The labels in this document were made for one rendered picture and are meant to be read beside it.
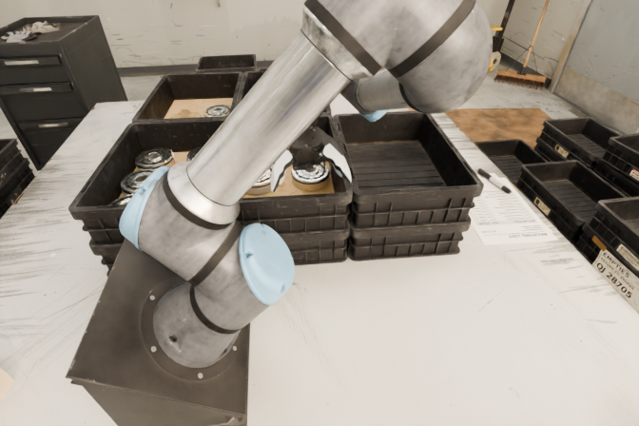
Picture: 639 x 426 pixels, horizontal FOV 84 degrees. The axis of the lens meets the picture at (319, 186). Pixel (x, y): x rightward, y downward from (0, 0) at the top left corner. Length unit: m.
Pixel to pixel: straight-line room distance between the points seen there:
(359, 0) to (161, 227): 0.37
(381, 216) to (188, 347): 0.48
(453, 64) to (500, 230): 0.78
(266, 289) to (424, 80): 0.35
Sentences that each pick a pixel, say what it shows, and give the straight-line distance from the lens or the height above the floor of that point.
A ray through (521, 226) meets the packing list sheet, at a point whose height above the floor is 0.70.
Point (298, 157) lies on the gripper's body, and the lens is 0.74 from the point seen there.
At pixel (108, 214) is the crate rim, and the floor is 0.92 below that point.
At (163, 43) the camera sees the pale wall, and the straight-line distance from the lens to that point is 4.40.
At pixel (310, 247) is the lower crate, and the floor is 0.76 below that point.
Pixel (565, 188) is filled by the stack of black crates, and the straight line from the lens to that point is 2.05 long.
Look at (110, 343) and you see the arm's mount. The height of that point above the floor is 0.92.
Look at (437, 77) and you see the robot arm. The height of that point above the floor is 1.27.
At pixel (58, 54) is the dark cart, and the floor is 0.82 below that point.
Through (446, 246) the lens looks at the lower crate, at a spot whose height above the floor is 0.73.
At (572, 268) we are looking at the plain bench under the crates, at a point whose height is 0.70.
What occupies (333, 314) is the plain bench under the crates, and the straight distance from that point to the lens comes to 0.85.
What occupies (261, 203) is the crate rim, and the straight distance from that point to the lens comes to 0.77.
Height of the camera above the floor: 1.41
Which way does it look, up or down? 37 degrees down
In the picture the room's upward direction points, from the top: straight up
